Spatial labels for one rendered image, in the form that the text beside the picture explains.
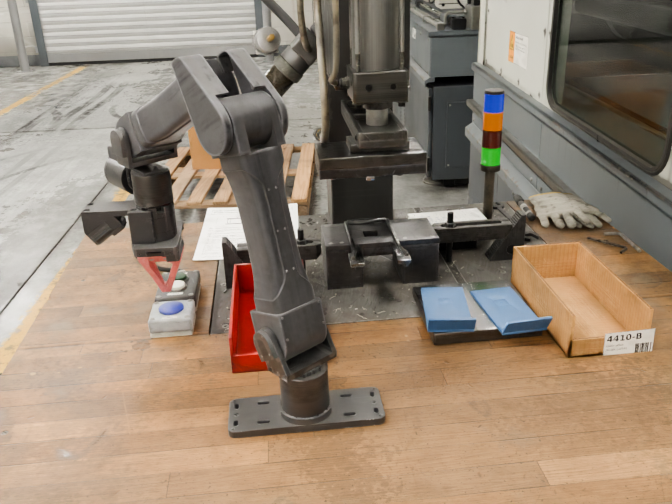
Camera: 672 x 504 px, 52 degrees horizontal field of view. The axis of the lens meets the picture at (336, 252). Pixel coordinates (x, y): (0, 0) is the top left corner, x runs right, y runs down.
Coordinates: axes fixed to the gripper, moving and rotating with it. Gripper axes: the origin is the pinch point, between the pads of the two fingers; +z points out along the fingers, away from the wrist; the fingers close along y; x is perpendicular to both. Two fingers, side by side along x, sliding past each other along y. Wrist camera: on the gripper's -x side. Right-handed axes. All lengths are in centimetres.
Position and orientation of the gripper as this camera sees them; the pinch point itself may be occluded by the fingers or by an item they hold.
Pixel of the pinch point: (166, 286)
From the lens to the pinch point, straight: 114.2
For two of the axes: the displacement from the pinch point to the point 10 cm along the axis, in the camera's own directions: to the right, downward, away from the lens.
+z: 0.2, 9.0, 4.3
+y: 1.0, 4.2, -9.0
